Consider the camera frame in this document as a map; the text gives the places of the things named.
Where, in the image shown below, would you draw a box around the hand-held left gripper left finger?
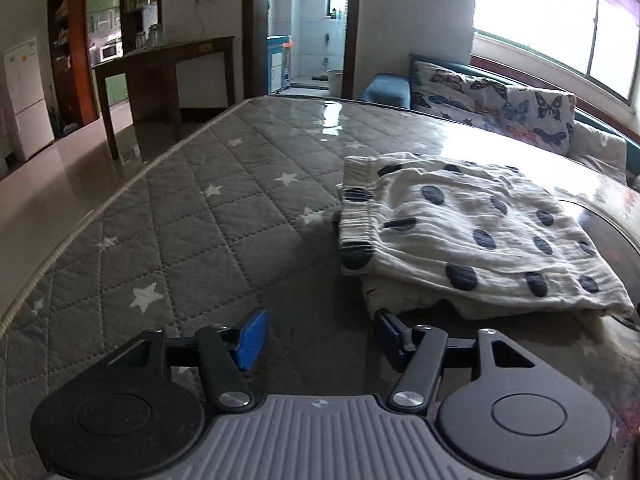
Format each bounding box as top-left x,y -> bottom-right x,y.
102,308 -> 268,413

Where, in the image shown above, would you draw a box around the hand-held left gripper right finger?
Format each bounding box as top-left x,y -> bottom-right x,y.
376,308 -> 543,413

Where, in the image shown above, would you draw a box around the white polka dot pants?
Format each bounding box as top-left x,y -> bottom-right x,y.
332,151 -> 638,322

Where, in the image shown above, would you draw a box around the grey quilted star mattress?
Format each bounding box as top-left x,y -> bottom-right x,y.
0,94 -> 640,480

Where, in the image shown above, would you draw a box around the blue corner sofa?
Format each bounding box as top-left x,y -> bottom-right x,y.
359,55 -> 640,191

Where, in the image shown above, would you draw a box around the long butterfly print pillow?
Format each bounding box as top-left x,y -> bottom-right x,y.
409,59 -> 506,128

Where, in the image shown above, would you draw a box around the square butterfly print pillow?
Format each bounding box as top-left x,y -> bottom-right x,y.
495,82 -> 577,157

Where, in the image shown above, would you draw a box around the blue cabinet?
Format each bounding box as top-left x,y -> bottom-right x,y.
266,35 -> 293,93

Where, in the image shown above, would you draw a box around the beige cushion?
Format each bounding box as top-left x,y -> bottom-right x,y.
570,122 -> 630,186

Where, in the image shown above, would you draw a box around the dark wooden table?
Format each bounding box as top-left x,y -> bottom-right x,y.
94,36 -> 237,161

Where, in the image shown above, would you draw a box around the white refrigerator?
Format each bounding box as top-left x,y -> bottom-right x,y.
2,36 -> 56,162

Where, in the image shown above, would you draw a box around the dark wooden shelf unit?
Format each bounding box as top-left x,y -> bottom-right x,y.
47,0 -> 98,128

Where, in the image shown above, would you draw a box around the large window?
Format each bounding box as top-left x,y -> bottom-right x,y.
472,0 -> 640,101

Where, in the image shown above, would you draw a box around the green kitchen cabinets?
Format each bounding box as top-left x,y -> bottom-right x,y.
85,0 -> 123,106

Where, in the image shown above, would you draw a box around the dark wooden door frame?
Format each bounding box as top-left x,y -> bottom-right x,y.
243,0 -> 362,101

